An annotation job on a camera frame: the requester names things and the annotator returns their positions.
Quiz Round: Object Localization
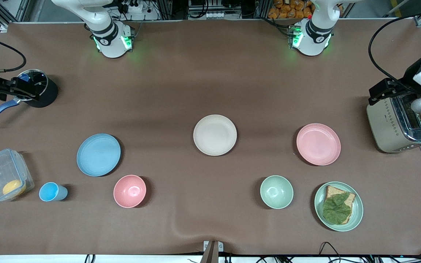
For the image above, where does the pink plate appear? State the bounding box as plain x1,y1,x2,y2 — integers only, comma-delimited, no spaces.
296,123,341,166

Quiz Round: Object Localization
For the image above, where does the blue plate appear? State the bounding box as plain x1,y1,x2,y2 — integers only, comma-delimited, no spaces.
76,133,122,177

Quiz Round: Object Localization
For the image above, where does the glass lid blue knob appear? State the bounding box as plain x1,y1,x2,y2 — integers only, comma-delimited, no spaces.
16,69,48,101

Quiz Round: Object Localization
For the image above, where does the beige chrome toaster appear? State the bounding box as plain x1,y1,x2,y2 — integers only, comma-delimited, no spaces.
366,93,421,154

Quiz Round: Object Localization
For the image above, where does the yellow round food item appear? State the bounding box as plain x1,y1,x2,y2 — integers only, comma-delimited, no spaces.
2,180,27,197

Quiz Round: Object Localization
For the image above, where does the blue cup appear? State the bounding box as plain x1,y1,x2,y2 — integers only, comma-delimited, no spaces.
39,182,68,202

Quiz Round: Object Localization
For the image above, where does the brown bread slice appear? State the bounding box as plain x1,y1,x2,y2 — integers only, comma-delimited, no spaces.
324,185,356,224

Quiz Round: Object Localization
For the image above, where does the green plate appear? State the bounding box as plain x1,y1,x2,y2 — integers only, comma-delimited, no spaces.
314,182,364,232

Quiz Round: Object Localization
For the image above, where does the bag of oranges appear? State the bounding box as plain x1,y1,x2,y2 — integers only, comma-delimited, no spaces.
268,0,314,19

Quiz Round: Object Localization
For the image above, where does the green lettuce leaf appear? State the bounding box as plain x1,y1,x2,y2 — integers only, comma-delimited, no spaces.
322,193,352,225

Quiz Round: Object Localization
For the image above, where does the green bowl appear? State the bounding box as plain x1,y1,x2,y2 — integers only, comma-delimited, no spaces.
260,175,294,209

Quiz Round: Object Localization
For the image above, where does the pink bowl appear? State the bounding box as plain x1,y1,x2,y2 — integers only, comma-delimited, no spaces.
113,175,147,209

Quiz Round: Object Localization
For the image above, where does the brown table cover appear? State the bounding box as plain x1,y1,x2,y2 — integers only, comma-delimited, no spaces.
0,18,421,256

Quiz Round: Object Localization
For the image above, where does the beige plate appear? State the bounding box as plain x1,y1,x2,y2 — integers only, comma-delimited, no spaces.
193,114,238,156

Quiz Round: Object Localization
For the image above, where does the white power strip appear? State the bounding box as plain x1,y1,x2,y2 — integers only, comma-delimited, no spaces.
206,12,241,20

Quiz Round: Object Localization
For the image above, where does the metal table clamp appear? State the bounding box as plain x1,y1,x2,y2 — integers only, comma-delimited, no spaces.
200,240,224,263

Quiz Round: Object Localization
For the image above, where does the black pot blue handle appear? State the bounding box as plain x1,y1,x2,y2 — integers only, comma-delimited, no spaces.
0,69,58,126

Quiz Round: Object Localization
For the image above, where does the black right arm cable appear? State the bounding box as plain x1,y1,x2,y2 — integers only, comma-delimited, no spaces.
0,32,27,73

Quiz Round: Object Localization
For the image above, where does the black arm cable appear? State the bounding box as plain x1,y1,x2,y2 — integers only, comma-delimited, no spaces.
368,8,421,85
0,32,27,73

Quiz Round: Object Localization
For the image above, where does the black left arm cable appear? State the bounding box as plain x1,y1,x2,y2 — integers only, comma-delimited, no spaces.
368,8,421,85

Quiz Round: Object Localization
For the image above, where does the black looped floor cable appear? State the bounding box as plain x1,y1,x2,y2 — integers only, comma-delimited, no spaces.
318,241,343,263

